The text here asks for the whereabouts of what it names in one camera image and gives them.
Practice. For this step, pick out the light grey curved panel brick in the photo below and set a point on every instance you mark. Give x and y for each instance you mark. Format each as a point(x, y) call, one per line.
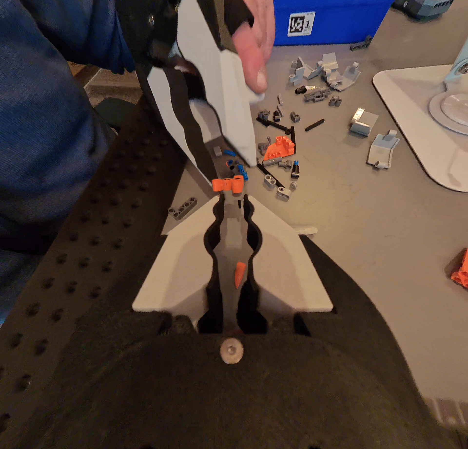
point(382, 151)

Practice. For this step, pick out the grey angled beam brick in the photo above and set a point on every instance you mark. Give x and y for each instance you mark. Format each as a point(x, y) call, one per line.
point(182, 208)

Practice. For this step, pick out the person's left hand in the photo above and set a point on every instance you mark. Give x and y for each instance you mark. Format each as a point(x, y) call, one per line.
point(261, 47)

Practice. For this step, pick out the dark grey thin beam brick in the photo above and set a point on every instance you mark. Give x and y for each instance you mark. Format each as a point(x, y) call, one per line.
point(362, 43)

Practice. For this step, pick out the black blue axle pin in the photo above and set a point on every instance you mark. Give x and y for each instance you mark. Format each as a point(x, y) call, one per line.
point(295, 169)

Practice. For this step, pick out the orange wedge brick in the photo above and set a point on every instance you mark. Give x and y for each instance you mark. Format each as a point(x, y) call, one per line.
point(240, 273)
point(461, 268)

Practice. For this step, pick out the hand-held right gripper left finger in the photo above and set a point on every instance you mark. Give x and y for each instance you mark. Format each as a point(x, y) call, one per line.
point(172, 273)

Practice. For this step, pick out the person's left forearm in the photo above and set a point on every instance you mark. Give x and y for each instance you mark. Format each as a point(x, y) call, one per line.
point(44, 91)

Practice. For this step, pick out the black axle rod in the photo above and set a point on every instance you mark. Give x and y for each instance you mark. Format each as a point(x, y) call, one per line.
point(314, 124)

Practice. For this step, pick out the orange white brick cluster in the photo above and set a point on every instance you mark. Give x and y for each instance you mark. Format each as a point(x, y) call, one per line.
point(226, 184)

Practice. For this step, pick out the grey orange brick cluster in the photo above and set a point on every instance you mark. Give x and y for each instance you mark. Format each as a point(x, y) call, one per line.
point(278, 147)

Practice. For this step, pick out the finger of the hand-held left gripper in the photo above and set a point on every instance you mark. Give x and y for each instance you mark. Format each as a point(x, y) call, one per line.
point(164, 98)
point(230, 91)

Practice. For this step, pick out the scattered small grey connector bricks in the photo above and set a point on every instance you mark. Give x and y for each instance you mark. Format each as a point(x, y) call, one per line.
point(316, 95)

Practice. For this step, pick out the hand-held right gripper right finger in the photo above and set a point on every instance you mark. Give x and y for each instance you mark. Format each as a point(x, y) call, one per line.
point(292, 273)

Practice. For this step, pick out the blue plastic bin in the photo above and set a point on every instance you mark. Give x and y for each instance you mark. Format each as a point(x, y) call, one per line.
point(347, 3)

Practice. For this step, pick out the black long beam brick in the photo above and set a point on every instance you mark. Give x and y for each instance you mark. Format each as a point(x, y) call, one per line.
point(274, 125)
point(270, 175)

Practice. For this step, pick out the light grey angular panel brick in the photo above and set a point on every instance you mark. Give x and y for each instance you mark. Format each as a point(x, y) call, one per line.
point(363, 122)

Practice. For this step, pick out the small white brick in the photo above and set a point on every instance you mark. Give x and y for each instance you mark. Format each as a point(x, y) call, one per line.
point(217, 150)

